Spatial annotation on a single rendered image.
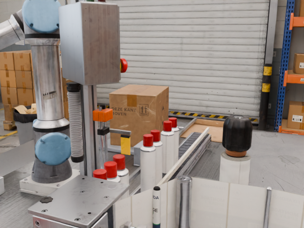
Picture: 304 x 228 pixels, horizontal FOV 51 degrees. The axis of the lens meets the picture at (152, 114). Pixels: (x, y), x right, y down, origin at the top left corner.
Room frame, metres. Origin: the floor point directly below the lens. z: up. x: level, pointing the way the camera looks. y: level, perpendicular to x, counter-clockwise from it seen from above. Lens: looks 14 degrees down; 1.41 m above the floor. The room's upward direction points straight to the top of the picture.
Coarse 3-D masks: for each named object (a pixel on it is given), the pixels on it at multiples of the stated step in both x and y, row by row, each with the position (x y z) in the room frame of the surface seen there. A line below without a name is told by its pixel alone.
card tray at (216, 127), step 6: (198, 120) 2.00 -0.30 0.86; (204, 120) 1.99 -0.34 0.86; (210, 120) 1.97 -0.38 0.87; (192, 126) 1.95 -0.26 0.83; (198, 126) 1.95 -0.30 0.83; (204, 126) 1.95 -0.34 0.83; (210, 126) 1.95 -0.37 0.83; (216, 126) 1.95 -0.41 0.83; (222, 126) 1.94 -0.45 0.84; (186, 132) 1.83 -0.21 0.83; (192, 132) 1.83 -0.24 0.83; (198, 132) 1.83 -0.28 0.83; (210, 132) 1.83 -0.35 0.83; (216, 132) 1.83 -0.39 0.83; (222, 132) 1.83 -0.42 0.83; (216, 138) 1.71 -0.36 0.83
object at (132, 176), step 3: (192, 120) 1.62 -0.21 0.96; (195, 120) 1.66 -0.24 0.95; (189, 123) 1.56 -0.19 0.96; (192, 123) 1.60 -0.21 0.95; (186, 126) 1.51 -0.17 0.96; (189, 126) 1.55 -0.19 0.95; (183, 129) 1.46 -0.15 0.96; (186, 129) 1.50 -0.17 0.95; (180, 132) 1.42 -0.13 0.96; (183, 132) 1.45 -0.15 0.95; (138, 168) 1.00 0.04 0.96; (135, 171) 0.98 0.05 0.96; (138, 171) 0.98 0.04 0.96; (132, 174) 0.96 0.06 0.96; (135, 174) 0.96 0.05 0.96; (138, 174) 0.99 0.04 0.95; (129, 177) 0.93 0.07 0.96; (132, 177) 0.94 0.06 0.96; (129, 180) 0.92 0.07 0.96
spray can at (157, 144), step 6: (156, 132) 1.02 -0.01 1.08; (156, 138) 1.02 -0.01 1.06; (156, 144) 1.02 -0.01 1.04; (162, 144) 1.03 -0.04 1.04; (156, 150) 1.01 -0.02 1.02; (156, 156) 1.01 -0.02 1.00; (156, 162) 1.01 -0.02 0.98; (156, 168) 1.01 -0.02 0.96; (156, 174) 1.01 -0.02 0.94; (156, 180) 1.01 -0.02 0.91
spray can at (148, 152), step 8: (144, 136) 0.98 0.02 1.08; (152, 136) 0.98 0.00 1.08; (144, 144) 0.98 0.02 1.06; (152, 144) 0.98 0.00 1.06; (144, 152) 0.97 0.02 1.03; (152, 152) 0.97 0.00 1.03; (144, 160) 0.97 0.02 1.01; (152, 160) 0.97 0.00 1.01; (144, 168) 0.97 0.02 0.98; (152, 168) 0.97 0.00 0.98; (144, 176) 0.97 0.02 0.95; (152, 176) 0.97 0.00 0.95; (144, 184) 0.97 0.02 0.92; (152, 184) 0.97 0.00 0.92
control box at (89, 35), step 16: (64, 16) 0.84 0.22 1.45; (80, 16) 0.75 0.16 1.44; (96, 16) 0.76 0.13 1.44; (112, 16) 0.78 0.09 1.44; (64, 32) 0.85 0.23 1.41; (80, 32) 0.75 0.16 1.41; (96, 32) 0.76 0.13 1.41; (112, 32) 0.78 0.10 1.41; (64, 48) 0.85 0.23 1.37; (80, 48) 0.75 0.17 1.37; (96, 48) 0.76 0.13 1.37; (112, 48) 0.78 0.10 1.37; (64, 64) 0.86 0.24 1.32; (80, 64) 0.76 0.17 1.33; (96, 64) 0.76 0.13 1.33; (112, 64) 0.78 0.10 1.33; (80, 80) 0.76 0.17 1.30; (96, 80) 0.76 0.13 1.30; (112, 80) 0.78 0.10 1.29
